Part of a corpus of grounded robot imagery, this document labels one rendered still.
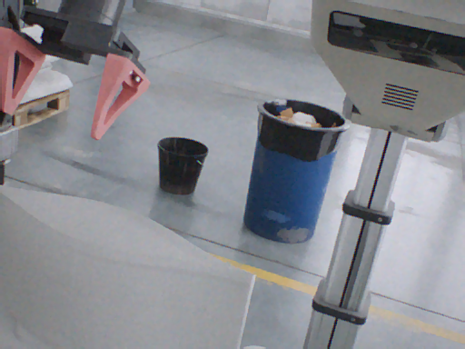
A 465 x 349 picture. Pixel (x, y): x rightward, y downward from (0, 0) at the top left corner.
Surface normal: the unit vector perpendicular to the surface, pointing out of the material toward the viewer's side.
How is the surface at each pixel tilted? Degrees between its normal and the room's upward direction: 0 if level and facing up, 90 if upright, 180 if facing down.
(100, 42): 60
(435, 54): 130
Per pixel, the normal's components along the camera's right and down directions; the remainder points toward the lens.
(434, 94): -0.35, 0.83
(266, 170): -0.69, 0.21
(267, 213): -0.49, 0.30
